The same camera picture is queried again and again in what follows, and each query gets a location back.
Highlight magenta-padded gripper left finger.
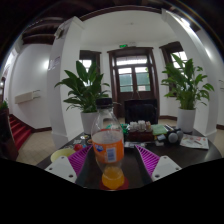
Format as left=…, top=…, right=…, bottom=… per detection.
left=44, top=144, right=96, bottom=188

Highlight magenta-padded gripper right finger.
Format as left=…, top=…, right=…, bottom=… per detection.
left=133, top=144, right=183, bottom=186

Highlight orange drink plastic bottle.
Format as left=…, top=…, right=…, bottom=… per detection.
left=90, top=97, right=126, bottom=190

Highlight pale yellow mug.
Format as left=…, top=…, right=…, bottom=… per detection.
left=49, top=147, right=77, bottom=163

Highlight grey headphones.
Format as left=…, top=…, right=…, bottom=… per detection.
left=165, top=128, right=184, bottom=145

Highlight green cloth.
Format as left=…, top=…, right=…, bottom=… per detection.
left=151, top=123, right=169, bottom=136

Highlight white printed paper leaflet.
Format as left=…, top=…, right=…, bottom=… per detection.
left=179, top=133, right=210, bottom=150

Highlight brown tray of white cups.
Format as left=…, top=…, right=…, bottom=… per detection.
left=128, top=120, right=154, bottom=142

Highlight flat round red coaster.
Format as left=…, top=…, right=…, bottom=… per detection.
left=99, top=176, right=130, bottom=192

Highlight black chair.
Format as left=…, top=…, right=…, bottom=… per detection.
left=124, top=98, right=159, bottom=125

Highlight broad-leaf plant in white pot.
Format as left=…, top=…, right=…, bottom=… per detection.
left=160, top=53, right=215, bottom=134
left=54, top=59, right=112, bottom=135

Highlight dark wooden double door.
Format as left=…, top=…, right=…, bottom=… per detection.
left=107, top=47, right=160, bottom=118

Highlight dark-framed window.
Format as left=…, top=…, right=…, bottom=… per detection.
left=78, top=49, right=103, bottom=84
left=159, top=41, right=188, bottom=91

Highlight dark wooden stair post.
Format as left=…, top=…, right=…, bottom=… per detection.
left=0, top=101, right=18, bottom=162

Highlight white wall-mounted unit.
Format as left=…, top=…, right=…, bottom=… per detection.
left=14, top=89, right=42, bottom=104

